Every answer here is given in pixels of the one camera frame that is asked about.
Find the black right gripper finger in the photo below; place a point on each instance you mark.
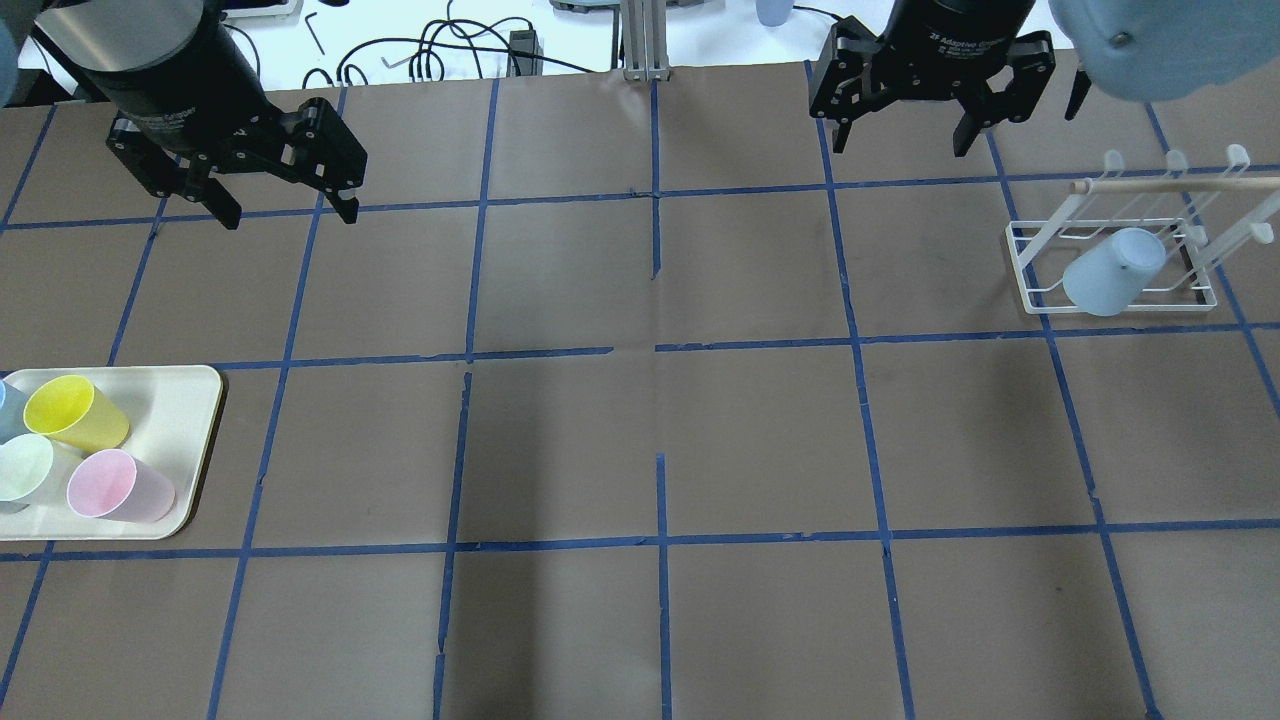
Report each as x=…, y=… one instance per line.
x=1032, y=60
x=834, y=90

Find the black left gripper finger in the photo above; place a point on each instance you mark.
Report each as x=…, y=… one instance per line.
x=328, y=157
x=196, y=183

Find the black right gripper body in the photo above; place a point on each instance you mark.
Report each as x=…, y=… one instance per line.
x=955, y=32

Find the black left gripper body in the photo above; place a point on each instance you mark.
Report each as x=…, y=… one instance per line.
x=170, y=72

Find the light blue plastic cup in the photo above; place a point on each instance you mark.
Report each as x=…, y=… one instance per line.
x=1108, y=278

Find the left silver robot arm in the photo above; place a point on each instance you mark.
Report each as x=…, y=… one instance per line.
x=98, y=36

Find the blue cup on desk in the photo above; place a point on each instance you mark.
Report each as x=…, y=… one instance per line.
x=773, y=13

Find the yellow plastic cup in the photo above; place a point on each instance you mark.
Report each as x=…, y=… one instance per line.
x=74, y=411

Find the blue plastic cup on tray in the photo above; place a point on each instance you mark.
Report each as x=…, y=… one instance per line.
x=13, y=404

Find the pink plastic cup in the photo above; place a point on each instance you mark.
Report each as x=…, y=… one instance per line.
x=115, y=486

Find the pale green plastic cup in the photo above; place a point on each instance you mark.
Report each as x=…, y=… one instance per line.
x=35, y=471

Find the black allen key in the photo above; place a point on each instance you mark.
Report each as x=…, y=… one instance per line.
x=309, y=22

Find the cream plastic tray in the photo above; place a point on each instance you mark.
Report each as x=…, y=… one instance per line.
x=173, y=412

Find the aluminium frame post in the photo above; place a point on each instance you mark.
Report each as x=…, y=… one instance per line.
x=644, y=36

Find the white wire cup rack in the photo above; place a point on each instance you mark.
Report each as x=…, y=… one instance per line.
x=1202, y=218

